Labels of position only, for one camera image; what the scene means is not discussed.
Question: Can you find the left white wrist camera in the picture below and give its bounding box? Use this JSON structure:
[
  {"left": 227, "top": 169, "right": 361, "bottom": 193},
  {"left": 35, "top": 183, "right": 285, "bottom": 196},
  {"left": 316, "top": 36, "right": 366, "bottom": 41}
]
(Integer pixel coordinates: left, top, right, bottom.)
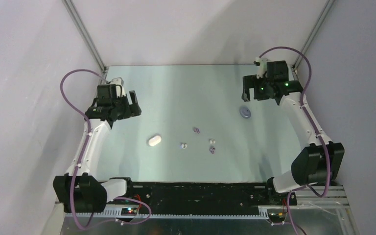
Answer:
[{"left": 109, "top": 77, "right": 126, "bottom": 97}]

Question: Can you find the right corner aluminium post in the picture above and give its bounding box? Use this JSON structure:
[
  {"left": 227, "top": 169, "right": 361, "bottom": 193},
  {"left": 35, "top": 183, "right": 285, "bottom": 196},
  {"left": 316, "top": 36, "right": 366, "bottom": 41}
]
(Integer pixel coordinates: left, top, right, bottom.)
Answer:
[{"left": 292, "top": 0, "right": 336, "bottom": 80}]

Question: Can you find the white earbud charging case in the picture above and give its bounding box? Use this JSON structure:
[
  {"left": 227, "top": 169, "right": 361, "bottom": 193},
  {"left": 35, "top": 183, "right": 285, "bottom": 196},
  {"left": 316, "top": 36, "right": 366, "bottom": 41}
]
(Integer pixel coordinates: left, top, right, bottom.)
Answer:
[{"left": 147, "top": 135, "right": 162, "bottom": 147}]

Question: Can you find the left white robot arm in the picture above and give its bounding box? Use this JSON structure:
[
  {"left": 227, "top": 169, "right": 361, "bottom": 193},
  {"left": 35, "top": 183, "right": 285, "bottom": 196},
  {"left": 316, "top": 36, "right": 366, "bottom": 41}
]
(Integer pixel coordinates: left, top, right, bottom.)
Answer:
[{"left": 53, "top": 83, "right": 141, "bottom": 213}]

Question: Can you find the blue round disc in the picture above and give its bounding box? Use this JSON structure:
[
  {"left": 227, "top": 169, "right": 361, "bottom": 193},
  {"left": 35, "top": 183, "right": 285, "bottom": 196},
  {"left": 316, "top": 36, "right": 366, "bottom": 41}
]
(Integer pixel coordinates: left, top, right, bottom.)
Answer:
[{"left": 239, "top": 106, "right": 252, "bottom": 119}]

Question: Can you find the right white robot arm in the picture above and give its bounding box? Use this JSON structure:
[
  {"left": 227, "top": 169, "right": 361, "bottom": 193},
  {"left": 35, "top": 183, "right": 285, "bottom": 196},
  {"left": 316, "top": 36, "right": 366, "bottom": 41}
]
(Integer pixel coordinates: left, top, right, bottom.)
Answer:
[{"left": 242, "top": 58, "right": 345, "bottom": 205}]

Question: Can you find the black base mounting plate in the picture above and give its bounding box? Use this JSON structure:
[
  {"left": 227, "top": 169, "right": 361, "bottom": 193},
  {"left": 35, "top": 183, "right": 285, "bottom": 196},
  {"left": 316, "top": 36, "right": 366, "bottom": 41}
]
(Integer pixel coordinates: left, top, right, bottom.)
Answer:
[{"left": 112, "top": 180, "right": 297, "bottom": 216}]

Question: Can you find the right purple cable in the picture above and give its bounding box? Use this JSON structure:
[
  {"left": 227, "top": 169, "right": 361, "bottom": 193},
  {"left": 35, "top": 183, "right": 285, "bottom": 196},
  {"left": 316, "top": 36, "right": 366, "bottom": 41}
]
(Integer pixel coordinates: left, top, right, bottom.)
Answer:
[{"left": 258, "top": 46, "right": 332, "bottom": 235}]

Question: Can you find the corner aluminium post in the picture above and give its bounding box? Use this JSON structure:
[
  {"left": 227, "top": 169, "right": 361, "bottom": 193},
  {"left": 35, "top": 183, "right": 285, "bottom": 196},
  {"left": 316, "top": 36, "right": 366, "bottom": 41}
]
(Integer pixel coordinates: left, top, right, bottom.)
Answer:
[
  {"left": 62, "top": 0, "right": 107, "bottom": 73},
  {"left": 292, "top": 0, "right": 336, "bottom": 80}
]

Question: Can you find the aluminium frame rail front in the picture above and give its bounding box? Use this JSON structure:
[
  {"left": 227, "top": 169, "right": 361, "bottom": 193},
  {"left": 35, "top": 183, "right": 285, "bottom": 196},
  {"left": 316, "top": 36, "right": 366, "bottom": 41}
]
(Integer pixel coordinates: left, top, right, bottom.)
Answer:
[{"left": 55, "top": 185, "right": 351, "bottom": 221}]

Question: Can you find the left corner aluminium post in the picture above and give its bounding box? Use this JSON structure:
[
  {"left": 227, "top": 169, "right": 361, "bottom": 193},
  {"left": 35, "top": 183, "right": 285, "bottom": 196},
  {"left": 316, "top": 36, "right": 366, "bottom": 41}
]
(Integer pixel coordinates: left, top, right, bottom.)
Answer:
[{"left": 62, "top": 0, "right": 107, "bottom": 73}]

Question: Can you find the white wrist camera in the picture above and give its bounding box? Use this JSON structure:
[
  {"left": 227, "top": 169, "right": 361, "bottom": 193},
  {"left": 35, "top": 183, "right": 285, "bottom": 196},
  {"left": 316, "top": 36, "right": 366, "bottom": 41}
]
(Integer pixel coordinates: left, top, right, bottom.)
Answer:
[
  {"left": 109, "top": 77, "right": 126, "bottom": 97},
  {"left": 254, "top": 57, "right": 269, "bottom": 78}
]

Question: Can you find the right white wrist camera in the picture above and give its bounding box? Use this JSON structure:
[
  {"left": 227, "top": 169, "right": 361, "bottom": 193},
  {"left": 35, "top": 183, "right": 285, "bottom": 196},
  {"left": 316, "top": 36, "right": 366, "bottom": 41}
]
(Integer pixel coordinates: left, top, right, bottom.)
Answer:
[{"left": 254, "top": 57, "right": 269, "bottom": 78}]

